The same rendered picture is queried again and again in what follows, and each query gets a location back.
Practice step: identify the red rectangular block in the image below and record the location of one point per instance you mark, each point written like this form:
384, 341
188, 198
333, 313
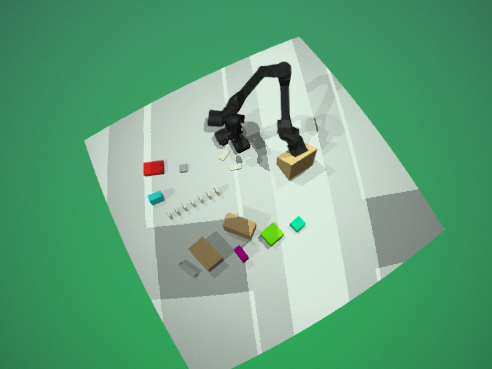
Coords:
153, 168

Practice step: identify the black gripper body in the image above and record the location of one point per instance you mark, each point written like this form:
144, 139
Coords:
242, 144

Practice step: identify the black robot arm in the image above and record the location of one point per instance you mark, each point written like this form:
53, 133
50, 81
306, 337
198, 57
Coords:
286, 132

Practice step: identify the teal rectangular block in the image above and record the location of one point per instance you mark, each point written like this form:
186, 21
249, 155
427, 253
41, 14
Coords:
297, 224
156, 198

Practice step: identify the lime green block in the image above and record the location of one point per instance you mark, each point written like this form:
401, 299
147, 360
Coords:
271, 234

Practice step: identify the magenta rectangular block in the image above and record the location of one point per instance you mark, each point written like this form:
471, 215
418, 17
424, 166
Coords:
241, 254

